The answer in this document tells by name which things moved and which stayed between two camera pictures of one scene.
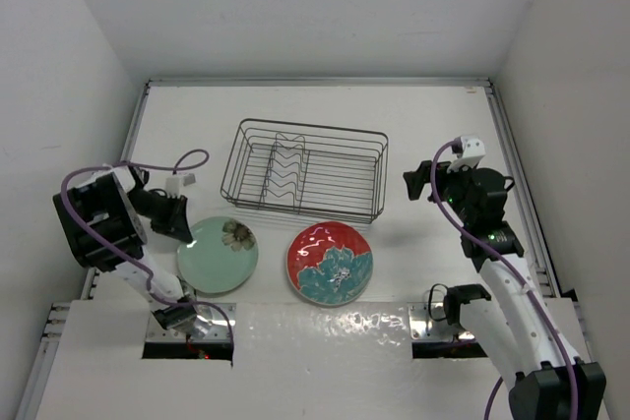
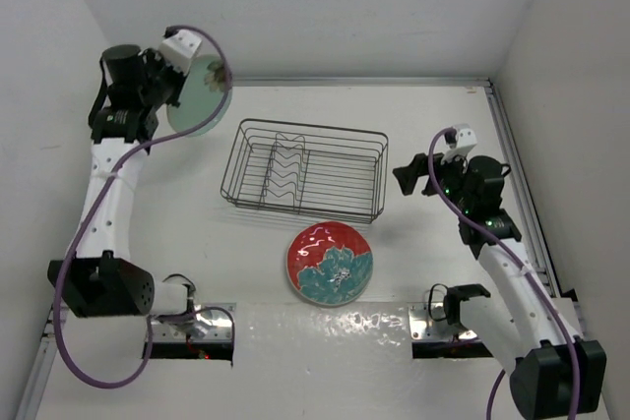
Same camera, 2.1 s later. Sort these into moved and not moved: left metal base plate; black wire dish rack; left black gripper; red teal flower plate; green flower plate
Moved: green flower plate; left black gripper
Not moved: left metal base plate; black wire dish rack; red teal flower plate
